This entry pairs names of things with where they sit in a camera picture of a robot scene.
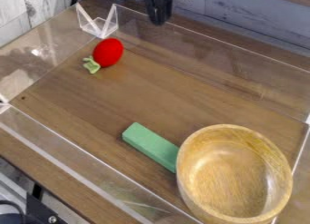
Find green rectangular block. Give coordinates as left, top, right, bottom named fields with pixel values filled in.
left=122, top=122, right=180, bottom=173

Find red plush strawberry toy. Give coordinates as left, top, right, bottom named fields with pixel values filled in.
left=83, top=38, right=123, bottom=74

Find clear acrylic wall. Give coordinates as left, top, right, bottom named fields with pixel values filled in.
left=0, top=104, right=202, bottom=224
left=115, top=5, right=310, bottom=123
left=0, top=5, right=97, bottom=103

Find clear acrylic left wall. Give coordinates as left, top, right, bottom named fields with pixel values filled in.
left=0, top=5, right=97, bottom=103

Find clear acrylic back wall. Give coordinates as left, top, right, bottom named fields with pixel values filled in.
left=115, top=5, right=310, bottom=123

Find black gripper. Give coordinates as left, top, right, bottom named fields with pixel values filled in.
left=145, top=0, right=174, bottom=25

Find clear acrylic front wall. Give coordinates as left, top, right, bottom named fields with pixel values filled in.
left=0, top=104, right=202, bottom=224

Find wooden bowl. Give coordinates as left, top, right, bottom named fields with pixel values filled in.
left=176, top=124, right=293, bottom=224

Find black clamp with screw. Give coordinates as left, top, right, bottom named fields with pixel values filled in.
left=0, top=185, right=69, bottom=224

